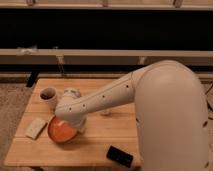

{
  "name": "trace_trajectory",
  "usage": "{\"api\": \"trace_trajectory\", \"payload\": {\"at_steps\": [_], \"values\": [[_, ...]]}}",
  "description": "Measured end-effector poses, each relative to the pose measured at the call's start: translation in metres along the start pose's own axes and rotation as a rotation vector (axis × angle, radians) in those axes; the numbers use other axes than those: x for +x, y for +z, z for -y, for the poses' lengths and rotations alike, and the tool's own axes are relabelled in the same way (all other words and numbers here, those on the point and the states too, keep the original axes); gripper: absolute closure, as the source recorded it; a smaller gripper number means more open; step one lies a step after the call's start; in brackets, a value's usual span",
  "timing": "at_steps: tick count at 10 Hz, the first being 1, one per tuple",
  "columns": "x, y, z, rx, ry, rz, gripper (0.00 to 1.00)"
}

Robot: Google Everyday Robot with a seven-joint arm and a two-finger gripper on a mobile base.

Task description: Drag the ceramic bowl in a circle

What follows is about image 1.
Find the long wooden bench rail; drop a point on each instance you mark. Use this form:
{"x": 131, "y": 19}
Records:
{"x": 22, "y": 56}

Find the wooden table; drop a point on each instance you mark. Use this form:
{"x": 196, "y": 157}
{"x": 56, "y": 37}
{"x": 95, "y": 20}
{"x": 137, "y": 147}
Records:
{"x": 87, "y": 149}

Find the black rectangular phone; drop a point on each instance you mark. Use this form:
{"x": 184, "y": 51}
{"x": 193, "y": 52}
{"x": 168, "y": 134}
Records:
{"x": 119, "y": 156}

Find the orange ceramic bowl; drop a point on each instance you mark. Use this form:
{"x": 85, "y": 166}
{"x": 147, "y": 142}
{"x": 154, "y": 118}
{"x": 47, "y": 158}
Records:
{"x": 60, "y": 131}

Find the white paper cup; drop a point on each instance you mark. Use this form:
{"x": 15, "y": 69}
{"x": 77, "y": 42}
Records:
{"x": 49, "y": 96}

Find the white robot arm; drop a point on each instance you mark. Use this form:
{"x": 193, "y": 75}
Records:
{"x": 171, "y": 114}

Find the small white bottle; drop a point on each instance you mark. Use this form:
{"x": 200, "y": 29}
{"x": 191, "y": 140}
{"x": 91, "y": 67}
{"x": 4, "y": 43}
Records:
{"x": 105, "y": 112}

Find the beige sponge block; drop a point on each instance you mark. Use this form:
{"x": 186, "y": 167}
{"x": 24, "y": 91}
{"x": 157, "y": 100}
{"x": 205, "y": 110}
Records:
{"x": 35, "y": 127}

